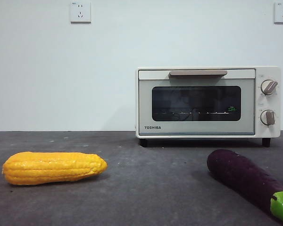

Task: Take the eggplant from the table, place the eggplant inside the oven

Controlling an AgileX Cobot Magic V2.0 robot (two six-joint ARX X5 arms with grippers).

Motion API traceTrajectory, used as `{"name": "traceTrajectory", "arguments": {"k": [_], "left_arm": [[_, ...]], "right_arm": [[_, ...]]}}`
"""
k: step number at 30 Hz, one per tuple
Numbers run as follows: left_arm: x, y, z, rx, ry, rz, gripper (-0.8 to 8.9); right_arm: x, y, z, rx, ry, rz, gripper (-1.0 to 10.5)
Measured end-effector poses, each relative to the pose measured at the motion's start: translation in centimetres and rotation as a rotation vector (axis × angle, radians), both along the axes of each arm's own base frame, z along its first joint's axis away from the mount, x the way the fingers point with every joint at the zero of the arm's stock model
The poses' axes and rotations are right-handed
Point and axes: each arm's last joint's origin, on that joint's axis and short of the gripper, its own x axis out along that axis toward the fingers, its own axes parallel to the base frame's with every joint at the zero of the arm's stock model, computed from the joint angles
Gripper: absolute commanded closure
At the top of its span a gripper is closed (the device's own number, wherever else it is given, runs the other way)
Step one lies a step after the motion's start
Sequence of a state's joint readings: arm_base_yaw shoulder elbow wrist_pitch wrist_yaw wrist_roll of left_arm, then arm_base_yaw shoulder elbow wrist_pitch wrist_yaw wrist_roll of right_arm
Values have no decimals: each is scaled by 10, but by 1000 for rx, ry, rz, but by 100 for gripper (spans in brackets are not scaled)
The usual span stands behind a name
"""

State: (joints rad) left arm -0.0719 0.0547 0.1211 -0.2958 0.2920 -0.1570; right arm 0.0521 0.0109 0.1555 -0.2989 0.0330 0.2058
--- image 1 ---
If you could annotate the purple eggplant with green stem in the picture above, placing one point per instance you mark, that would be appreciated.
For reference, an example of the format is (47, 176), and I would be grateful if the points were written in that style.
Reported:
(238, 174)

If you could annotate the round beige oven knob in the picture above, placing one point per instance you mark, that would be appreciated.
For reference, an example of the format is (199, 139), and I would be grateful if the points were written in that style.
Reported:
(268, 87)
(268, 117)

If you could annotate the cream Toshiba toaster oven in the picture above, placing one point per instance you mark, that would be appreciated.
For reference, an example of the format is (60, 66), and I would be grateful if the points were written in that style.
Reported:
(266, 70)

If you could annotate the yellow corn cob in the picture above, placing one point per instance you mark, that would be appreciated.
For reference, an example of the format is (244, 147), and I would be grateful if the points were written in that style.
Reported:
(52, 169)

